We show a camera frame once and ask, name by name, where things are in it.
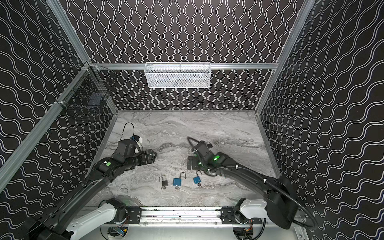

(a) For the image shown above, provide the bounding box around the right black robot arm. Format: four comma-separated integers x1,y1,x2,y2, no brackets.
187,137,299,229

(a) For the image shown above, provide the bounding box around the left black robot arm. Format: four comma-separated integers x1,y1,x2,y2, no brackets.
20,139,158,240

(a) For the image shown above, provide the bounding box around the middle blue padlock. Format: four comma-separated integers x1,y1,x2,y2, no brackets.
193,170,203,187

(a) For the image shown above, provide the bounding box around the blue padlock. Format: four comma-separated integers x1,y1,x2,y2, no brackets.
193,170,203,187
173,172,187,190

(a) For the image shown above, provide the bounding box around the left blue padlock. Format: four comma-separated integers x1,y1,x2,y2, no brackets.
173,172,187,190

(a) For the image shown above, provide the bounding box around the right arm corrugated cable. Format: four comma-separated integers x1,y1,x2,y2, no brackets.
186,136,319,229

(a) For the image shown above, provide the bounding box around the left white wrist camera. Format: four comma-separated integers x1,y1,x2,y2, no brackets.
130,135,143,144

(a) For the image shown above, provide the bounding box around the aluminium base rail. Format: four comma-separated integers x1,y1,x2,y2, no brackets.
102,207,289,229

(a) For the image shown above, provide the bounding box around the white wire mesh basket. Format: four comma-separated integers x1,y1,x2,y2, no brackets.
144,62,212,89

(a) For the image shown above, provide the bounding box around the black wire mesh basket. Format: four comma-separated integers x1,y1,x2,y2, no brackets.
57,62,118,122

